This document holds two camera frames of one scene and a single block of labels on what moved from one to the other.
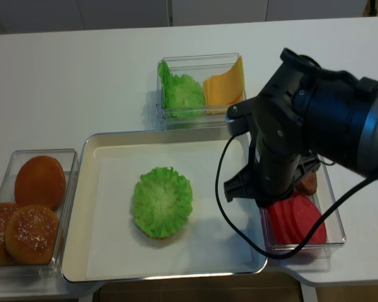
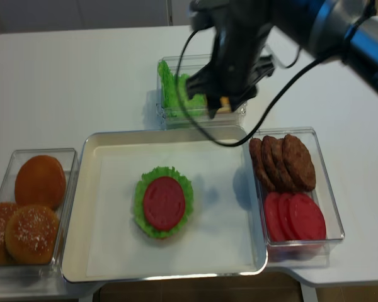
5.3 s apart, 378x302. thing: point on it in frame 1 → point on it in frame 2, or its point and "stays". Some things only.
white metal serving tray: (143, 205) stays
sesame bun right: (31, 234) stays
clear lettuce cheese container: (196, 92) stays
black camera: (239, 116) → (204, 14)
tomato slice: (288, 221) → (164, 202)
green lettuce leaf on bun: (162, 202) stays
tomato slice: (281, 222) → (307, 219)
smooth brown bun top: (40, 180) stays
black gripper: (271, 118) → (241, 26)
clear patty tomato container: (288, 221) stays
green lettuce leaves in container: (181, 95) stays
